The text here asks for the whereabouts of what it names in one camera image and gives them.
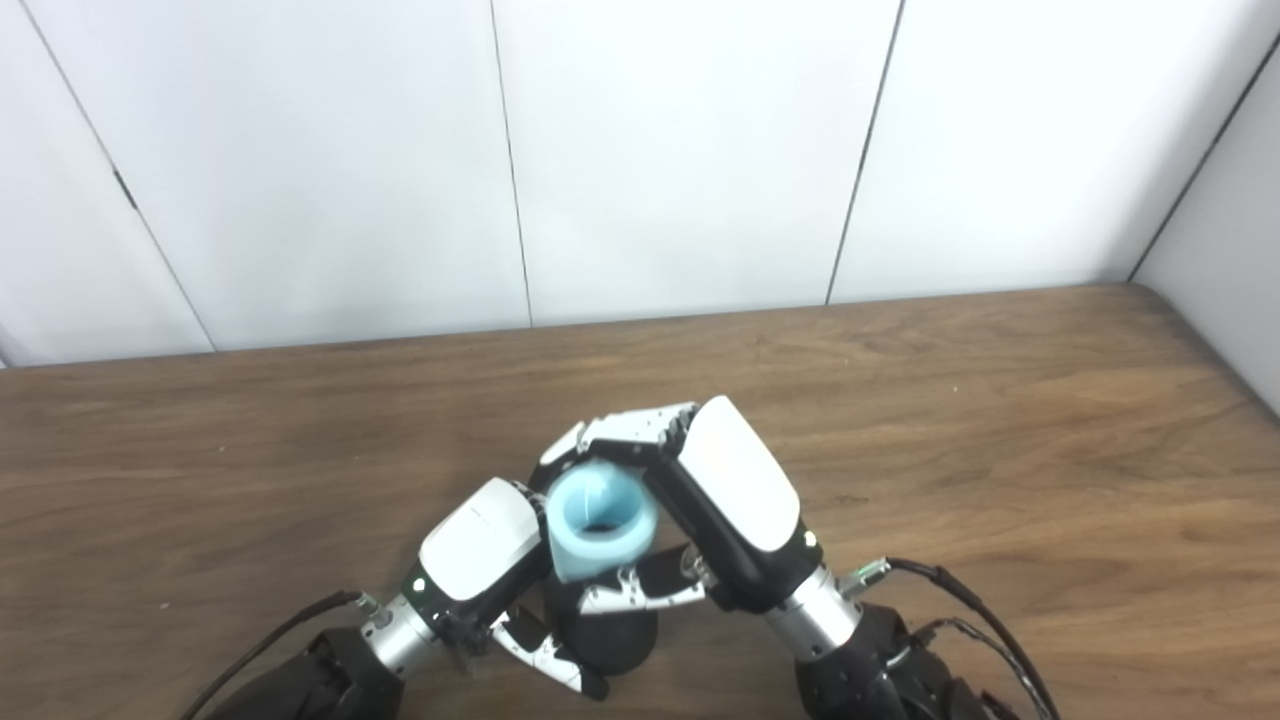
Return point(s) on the black wall panel hinge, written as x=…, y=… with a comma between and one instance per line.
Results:
x=125, y=188

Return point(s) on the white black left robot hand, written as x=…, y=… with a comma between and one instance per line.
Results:
x=480, y=540

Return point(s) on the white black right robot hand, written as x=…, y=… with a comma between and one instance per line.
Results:
x=740, y=500

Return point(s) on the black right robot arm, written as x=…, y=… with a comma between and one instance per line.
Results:
x=860, y=670

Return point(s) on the black plastic nozzle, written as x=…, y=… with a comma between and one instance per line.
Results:
x=615, y=640

